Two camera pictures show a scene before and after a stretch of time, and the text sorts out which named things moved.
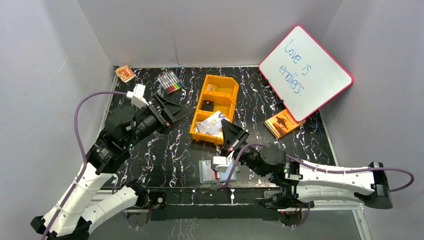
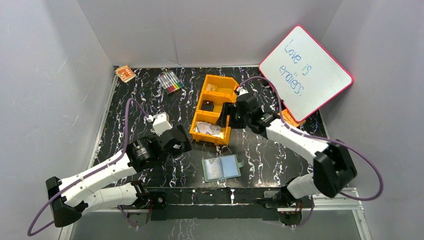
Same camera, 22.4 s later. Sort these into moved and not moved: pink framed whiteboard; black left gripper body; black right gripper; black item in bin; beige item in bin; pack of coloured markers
Moved: black left gripper body; black right gripper
Not moved: black item in bin; pack of coloured markers; beige item in bin; pink framed whiteboard
